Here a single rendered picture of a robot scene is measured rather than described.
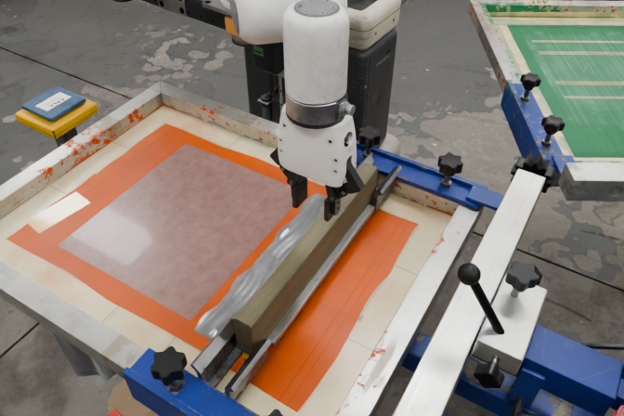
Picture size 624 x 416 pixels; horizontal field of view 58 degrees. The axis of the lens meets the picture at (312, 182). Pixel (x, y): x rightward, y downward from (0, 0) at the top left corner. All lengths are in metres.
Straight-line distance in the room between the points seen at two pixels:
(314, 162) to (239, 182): 0.41
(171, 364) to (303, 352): 0.21
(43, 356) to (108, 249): 1.16
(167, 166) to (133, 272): 0.27
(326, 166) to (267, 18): 0.20
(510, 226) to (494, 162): 1.84
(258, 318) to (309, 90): 0.31
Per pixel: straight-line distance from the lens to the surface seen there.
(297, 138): 0.72
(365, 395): 0.79
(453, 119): 3.02
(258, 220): 1.03
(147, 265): 1.00
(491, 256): 0.90
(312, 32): 0.62
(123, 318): 0.94
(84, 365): 1.38
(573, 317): 2.26
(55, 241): 1.09
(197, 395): 0.79
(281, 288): 0.80
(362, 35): 1.85
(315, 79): 0.64
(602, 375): 0.83
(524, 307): 0.80
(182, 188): 1.12
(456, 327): 0.80
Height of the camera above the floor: 1.69
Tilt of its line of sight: 42 degrees down
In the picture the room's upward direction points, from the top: straight up
